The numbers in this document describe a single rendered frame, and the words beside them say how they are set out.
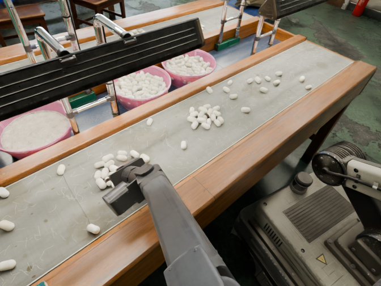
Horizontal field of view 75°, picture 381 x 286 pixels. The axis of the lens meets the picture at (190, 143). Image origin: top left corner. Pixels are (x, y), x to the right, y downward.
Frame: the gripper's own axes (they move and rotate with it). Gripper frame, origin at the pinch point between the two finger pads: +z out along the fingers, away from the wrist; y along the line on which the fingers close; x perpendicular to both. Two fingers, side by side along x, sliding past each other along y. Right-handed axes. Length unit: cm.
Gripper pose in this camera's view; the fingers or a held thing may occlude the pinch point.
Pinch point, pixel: (121, 173)
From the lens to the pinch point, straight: 79.1
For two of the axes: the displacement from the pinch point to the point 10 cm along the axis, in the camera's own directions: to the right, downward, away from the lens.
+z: -5.5, 0.1, 8.4
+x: 3.9, 8.9, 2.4
